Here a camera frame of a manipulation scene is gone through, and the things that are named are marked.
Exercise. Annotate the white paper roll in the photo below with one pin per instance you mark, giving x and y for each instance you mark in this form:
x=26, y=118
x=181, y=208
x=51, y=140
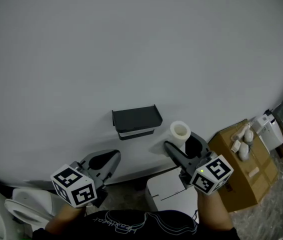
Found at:
x=176, y=138

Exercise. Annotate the white box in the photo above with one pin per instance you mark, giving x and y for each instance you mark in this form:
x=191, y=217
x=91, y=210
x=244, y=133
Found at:
x=166, y=191

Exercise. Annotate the small beige block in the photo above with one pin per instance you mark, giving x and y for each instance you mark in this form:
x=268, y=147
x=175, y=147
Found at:
x=253, y=172

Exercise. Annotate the brown cardboard box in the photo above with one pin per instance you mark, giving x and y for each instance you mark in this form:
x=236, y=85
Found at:
x=246, y=184

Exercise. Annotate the white toilet bowl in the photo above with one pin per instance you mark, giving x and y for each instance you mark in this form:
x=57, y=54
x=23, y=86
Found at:
x=29, y=204

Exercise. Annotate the person's left forearm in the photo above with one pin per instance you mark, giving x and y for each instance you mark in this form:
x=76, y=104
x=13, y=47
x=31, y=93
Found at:
x=64, y=221

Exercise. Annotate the person's right forearm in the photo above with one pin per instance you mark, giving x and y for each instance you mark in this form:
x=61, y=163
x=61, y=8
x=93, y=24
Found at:
x=214, y=211

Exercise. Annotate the white plastic appliance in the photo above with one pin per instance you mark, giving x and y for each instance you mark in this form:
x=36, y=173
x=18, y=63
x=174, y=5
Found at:
x=269, y=131

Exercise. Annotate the black wall paper holder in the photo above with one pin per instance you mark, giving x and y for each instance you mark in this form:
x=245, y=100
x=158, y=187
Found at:
x=136, y=119

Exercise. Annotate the person's black printed t-shirt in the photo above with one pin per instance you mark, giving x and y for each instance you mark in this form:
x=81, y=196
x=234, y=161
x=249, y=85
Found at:
x=156, y=229

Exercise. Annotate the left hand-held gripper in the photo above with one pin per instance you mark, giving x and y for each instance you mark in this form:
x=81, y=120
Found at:
x=74, y=184

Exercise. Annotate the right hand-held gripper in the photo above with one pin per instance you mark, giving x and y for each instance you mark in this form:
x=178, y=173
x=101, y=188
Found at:
x=211, y=176

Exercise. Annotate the white oval part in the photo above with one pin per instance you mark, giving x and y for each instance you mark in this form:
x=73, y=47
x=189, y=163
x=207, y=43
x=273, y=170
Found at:
x=248, y=135
x=244, y=152

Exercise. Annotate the small white packet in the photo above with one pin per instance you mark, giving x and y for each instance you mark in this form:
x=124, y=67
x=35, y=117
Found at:
x=236, y=146

